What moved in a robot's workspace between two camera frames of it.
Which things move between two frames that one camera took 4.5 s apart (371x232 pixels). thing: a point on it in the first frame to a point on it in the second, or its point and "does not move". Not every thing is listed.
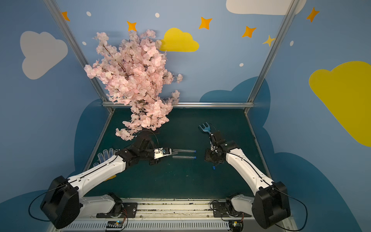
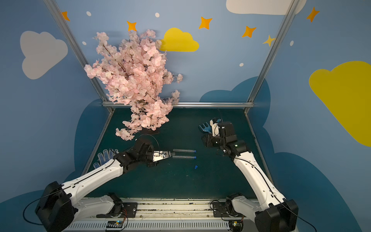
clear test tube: (176, 156) does not move
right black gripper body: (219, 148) to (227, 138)
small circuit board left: (114, 225) does not move
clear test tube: (183, 150) does not move
